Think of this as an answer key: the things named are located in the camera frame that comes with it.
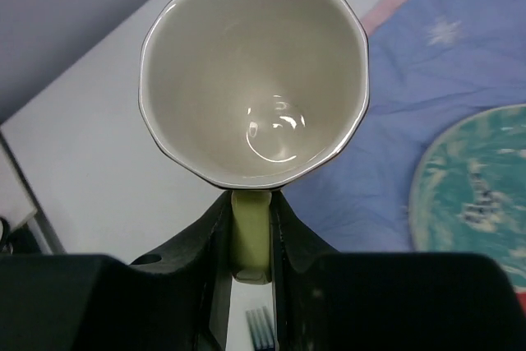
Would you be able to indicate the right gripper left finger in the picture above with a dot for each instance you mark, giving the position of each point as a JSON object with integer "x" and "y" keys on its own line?
{"x": 175, "y": 297}

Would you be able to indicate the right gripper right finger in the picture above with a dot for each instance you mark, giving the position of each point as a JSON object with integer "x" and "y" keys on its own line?
{"x": 330, "y": 300}

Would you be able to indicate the teal and red plate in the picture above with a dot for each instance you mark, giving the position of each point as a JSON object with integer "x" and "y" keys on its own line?
{"x": 468, "y": 191}

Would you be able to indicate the pale yellow mug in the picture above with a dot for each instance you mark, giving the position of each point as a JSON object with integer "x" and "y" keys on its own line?
{"x": 251, "y": 95}

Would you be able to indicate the blue princess print placemat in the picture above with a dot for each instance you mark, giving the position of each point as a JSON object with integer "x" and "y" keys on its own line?
{"x": 432, "y": 63}

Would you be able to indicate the iridescent fork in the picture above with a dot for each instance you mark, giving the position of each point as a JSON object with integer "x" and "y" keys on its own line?
{"x": 261, "y": 329}

